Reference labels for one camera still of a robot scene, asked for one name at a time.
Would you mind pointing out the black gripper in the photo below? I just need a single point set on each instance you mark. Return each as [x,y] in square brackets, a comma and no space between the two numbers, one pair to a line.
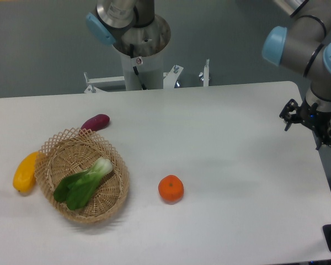
[310,117]

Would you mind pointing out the green bok choy vegetable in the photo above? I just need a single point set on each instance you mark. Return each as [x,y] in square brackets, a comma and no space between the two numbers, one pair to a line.
[77,189]

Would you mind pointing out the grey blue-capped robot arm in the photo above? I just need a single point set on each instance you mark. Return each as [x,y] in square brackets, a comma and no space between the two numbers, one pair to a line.
[299,48]

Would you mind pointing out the woven wicker basket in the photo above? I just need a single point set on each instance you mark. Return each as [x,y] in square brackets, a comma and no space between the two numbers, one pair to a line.
[73,151]

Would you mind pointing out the orange tangerine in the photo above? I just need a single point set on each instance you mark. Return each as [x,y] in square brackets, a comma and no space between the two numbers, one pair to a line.
[171,189]

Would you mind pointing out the purple sweet potato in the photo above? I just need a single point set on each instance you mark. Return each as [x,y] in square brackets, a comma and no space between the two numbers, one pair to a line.
[96,123]

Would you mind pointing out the yellow mango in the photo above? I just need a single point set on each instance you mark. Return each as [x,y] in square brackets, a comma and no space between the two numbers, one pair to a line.
[24,177]

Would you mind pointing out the white metal mounting frame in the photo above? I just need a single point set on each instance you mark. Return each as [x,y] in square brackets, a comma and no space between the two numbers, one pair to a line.
[170,80]

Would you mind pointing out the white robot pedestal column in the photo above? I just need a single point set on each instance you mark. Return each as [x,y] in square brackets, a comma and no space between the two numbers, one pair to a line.
[141,52]

